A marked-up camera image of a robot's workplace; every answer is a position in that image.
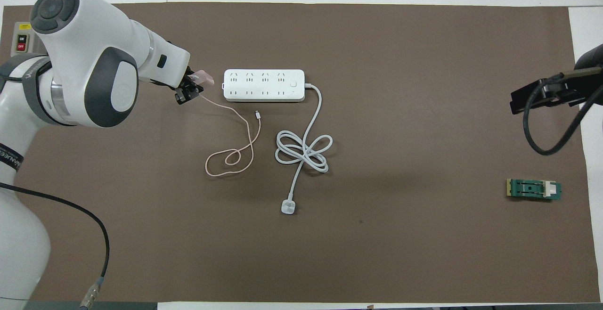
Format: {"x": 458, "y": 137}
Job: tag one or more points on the brown table mat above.
{"x": 400, "y": 65}

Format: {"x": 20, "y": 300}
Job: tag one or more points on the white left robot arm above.
{"x": 85, "y": 55}

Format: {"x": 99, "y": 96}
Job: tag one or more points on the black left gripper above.
{"x": 183, "y": 87}

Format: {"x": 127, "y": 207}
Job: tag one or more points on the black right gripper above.
{"x": 591, "y": 58}

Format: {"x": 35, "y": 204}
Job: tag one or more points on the grey on-off switch box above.
{"x": 21, "y": 41}

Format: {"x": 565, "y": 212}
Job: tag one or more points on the green knife switch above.
{"x": 532, "y": 190}

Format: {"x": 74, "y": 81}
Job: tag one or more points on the pink charger adapter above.
{"x": 203, "y": 77}

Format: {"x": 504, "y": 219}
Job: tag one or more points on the white power strip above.
{"x": 264, "y": 85}

